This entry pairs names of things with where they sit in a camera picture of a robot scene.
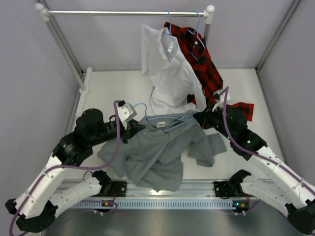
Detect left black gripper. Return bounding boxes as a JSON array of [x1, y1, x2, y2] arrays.
[[88, 118, 145, 147]]

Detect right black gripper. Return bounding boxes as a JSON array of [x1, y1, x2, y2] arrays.
[[194, 103, 235, 141]]

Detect light blue hanger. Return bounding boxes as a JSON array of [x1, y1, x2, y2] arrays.
[[133, 102, 193, 133]]

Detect grey shirt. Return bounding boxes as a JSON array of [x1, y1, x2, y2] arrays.
[[110, 111, 226, 192]]

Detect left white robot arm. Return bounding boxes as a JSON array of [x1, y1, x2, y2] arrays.
[[5, 103, 145, 234]]

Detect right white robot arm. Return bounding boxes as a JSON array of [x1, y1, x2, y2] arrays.
[[194, 107, 315, 235]]

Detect white shirt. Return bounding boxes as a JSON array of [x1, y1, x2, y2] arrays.
[[141, 25, 207, 115]]

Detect red black plaid shirt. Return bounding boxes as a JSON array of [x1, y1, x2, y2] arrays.
[[163, 21, 255, 122]]

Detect blue hanger under plaid shirt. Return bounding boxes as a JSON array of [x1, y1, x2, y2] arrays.
[[187, 9, 206, 61]]

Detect blue hanger under white shirt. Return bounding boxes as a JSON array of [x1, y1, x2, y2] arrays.
[[164, 9, 178, 37]]

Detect white rack foot bar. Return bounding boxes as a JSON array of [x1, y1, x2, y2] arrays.
[[75, 67, 93, 118]]

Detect right rack upright pole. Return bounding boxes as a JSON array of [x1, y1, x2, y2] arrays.
[[203, 17, 212, 43]]

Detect rack upright pole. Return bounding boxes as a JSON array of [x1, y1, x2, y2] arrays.
[[42, 16, 87, 93], [203, 17, 212, 43]]

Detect left rack upright pole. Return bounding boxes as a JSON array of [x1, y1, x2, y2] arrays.
[[42, 16, 87, 93]]

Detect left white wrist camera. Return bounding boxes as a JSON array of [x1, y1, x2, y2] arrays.
[[117, 100, 137, 123]]

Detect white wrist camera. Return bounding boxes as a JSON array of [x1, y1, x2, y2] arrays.
[[117, 100, 137, 123], [212, 89, 230, 112]]

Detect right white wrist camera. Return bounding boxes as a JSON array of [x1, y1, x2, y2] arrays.
[[212, 89, 230, 112]]

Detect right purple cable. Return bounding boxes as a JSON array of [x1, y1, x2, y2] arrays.
[[218, 86, 315, 195]]

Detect purple cable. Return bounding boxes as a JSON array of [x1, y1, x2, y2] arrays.
[[218, 86, 315, 195], [8, 100, 121, 236]]

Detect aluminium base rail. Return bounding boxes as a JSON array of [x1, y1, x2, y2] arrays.
[[59, 178, 276, 198]]

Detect perforated cable duct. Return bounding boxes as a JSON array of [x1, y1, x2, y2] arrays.
[[72, 199, 236, 210]]

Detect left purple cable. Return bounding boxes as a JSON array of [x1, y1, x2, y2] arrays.
[[8, 100, 121, 236]]

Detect metal clothes rail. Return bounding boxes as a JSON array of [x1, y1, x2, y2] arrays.
[[35, 3, 215, 21]]

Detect right aluminium frame post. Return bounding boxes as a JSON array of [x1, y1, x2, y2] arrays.
[[255, 0, 303, 74]]

